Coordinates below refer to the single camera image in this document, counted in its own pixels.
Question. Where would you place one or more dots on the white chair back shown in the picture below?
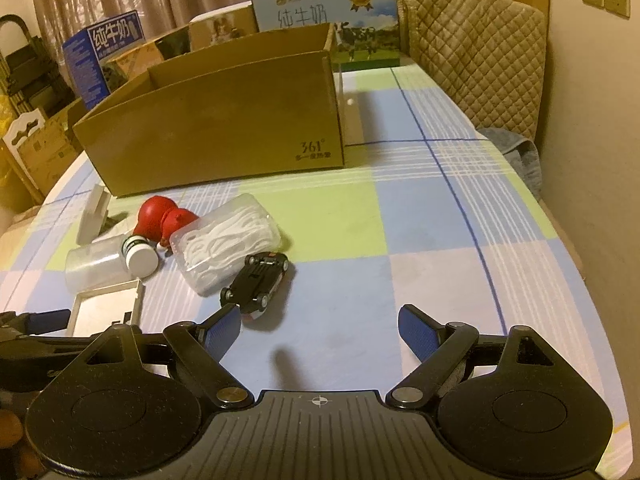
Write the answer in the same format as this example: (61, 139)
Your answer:
(17, 135)

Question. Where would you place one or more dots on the brown cardboard box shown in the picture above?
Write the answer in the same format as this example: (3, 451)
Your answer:
(225, 125)

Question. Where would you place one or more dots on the light blue milk carton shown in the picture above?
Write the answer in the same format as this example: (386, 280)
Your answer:
(310, 10)

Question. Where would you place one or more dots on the dark blue milk carton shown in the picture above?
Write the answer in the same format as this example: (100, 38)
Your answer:
(95, 60)

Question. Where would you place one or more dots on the clear box of floss picks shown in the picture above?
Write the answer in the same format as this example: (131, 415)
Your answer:
(220, 240)

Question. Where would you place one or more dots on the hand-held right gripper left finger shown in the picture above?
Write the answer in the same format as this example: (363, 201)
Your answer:
(220, 332)

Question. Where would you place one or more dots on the brown cardboard carton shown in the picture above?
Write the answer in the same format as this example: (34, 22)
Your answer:
(50, 155)

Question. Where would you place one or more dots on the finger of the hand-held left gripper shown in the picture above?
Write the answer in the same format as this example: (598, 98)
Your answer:
(50, 321)
(45, 347)

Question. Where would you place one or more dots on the white shallow box tray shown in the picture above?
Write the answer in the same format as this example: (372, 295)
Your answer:
(105, 310)

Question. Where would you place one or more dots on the black toy car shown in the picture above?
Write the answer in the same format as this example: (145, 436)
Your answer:
(255, 282)

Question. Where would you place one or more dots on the red toy figure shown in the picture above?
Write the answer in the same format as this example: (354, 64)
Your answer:
(155, 215)

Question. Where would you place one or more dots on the clear plastic container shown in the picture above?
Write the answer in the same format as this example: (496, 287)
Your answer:
(95, 265)

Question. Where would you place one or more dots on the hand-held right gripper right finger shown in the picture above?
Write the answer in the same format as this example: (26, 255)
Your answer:
(415, 330)

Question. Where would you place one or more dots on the small white picture box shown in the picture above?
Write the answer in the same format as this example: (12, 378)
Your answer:
(220, 30)

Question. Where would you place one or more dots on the black folding cart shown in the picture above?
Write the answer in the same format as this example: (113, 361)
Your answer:
(30, 70)

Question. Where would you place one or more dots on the grey cloth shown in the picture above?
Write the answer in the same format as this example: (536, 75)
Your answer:
(520, 155)

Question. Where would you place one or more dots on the white plastic holder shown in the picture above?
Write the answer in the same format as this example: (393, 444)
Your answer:
(94, 212)

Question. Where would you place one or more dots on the checked tablecloth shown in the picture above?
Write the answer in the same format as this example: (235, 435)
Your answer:
(425, 210)

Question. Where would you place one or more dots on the beige quilted chair cover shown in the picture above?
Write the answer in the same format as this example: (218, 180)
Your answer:
(475, 45)

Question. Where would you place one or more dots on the green white lip salve jar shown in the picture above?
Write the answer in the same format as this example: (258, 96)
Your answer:
(142, 260)

